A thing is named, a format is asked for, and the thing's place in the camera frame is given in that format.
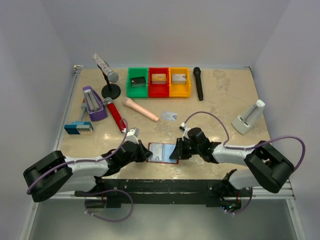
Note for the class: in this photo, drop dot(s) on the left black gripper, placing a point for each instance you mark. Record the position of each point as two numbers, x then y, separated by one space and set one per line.
141 152

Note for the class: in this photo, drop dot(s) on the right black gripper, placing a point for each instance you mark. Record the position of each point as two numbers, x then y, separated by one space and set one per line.
180 148

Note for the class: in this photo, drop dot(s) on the red leather card holder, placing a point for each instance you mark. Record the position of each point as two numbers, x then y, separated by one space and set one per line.
167 150

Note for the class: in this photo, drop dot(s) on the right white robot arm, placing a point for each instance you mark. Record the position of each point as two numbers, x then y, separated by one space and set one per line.
266 166

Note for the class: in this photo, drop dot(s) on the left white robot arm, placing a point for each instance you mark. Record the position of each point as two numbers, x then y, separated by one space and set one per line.
59 173

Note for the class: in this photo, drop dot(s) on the black card in green bin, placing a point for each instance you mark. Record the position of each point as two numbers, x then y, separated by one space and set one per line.
138 82

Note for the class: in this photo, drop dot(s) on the tan card in red bin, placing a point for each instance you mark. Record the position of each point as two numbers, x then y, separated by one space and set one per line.
158 79

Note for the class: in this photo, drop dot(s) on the silver card in yellow bin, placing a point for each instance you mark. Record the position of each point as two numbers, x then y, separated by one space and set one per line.
179 79

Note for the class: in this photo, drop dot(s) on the red microphone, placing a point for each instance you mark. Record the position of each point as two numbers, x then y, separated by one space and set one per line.
108 102

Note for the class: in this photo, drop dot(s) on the pink microphone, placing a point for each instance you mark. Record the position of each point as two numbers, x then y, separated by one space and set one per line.
128 102

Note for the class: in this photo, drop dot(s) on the purple metronome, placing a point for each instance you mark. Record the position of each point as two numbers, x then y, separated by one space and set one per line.
95 107

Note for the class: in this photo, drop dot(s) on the yellow plastic bin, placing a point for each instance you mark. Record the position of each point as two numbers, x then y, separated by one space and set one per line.
180 91

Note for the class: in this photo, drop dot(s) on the green plastic bin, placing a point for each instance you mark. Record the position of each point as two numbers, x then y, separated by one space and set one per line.
137 92

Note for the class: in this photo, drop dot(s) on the blue grey block tool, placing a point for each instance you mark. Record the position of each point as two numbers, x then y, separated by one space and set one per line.
79 128

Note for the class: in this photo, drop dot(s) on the black microphone stand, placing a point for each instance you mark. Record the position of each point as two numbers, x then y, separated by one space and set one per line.
111 90

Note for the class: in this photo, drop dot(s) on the red plastic bin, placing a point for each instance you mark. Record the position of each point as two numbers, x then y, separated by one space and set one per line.
162 89

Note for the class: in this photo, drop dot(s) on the grey orange small tool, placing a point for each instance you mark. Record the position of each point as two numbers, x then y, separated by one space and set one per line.
83 110

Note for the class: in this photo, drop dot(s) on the glitter microphone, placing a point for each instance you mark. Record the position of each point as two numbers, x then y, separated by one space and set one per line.
105 68

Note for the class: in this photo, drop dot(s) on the black microphone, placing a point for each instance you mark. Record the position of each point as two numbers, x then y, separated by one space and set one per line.
198 82

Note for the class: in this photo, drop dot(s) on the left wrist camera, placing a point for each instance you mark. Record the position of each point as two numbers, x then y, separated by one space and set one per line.
132 135

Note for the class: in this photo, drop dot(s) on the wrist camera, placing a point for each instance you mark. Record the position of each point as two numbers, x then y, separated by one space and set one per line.
184 129
132 135

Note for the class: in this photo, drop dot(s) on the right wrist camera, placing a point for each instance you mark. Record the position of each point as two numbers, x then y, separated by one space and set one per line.
184 129

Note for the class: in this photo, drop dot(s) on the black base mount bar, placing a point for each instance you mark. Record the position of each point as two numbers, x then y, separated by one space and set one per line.
206 192

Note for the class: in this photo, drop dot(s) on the aluminium frame rail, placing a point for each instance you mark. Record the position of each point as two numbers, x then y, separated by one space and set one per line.
33 206

